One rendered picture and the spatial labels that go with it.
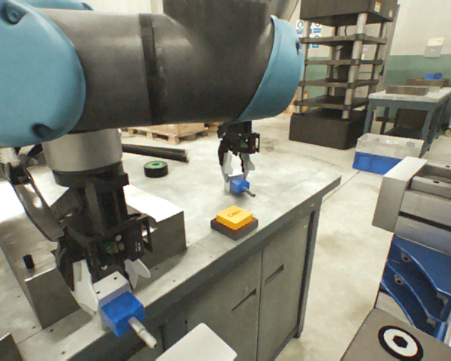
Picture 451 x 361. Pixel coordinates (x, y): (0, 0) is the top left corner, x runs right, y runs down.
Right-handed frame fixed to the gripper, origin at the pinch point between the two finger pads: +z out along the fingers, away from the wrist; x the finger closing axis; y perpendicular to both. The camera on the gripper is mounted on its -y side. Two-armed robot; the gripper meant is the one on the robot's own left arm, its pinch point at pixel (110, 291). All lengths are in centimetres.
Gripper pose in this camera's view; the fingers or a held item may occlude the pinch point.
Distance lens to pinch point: 46.5
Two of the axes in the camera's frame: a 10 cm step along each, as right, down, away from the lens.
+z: 0.0, 9.2, 3.9
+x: 6.5, -3.0, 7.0
